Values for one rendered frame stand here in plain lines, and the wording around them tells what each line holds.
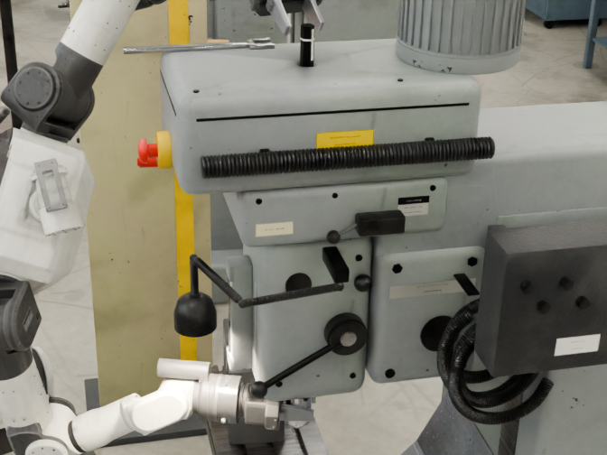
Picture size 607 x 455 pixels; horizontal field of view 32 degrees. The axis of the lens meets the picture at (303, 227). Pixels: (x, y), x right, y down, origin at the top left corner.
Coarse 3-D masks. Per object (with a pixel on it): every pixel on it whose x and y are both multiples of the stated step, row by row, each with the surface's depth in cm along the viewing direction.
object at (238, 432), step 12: (228, 324) 239; (228, 336) 235; (228, 372) 223; (240, 372) 222; (252, 372) 223; (240, 420) 228; (228, 432) 233; (240, 432) 229; (252, 432) 229; (264, 432) 230; (276, 432) 230
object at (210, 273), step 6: (198, 258) 174; (198, 264) 173; (204, 264) 172; (204, 270) 171; (210, 270) 170; (210, 276) 169; (216, 276) 168; (216, 282) 168; (222, 282) 167; (222, 288) 166; (228, 288) 165; (228, 294) 165; (234, 294) 163; (234, 300) 163
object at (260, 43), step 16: (128, 48) 171; (144, 48) 171; (160, 48) 171; (176, 48) 172; (192, 48) 172; (208, 48) 173; (224, 48) 174; (240, 48) 175; (256, 48) 174; (272, 48) 175
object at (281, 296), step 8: (304, 288) 166; (312, 288) 166; (320, 288) 166; (328, 288) 166; (336, 288) 167; (264, 296) 163; (272, 296) 163; (280, 296) 164; (288, 296) 164; (296, 296) 165; (304, 296) 165; (240, 304) 162; (248, 304) 162; (256, 304) 162
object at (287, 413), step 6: (282, 408) 194; (288, 408) 194; (294, 408) 194; (300, 408) 194; (306, 408) 194; (282, 414) 194; (288, 414) 195; (294, 414) 194; (300, 414) 194; (306, 414) 194; (312, 414) 194; (282, 420) 195; (288, 420) 195; (294, 420) 195; (300, 420) 195; (306, 420) 195; (312, 420) 195
